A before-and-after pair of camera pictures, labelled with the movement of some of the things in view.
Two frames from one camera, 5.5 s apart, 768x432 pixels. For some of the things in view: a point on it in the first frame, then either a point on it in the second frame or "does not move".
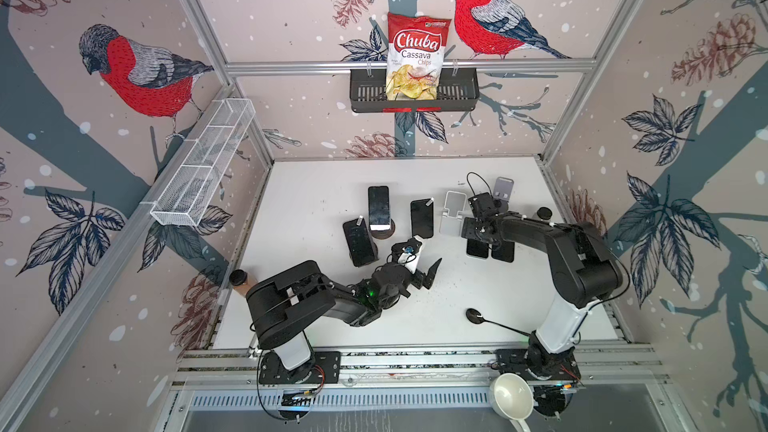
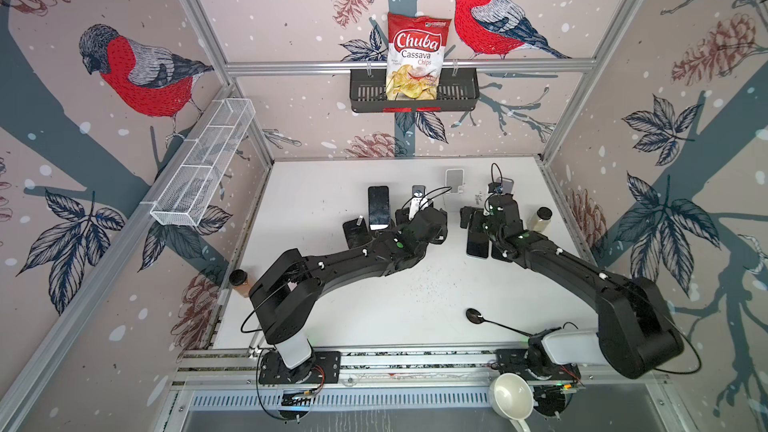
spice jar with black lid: (544, 213) does not move
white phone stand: (455, 202) -> (454, 178)
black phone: (477, 247) does not move
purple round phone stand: (503, 188) does not move
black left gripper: (419, 280) -> (403, 218)
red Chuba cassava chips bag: (415, 53) does not move
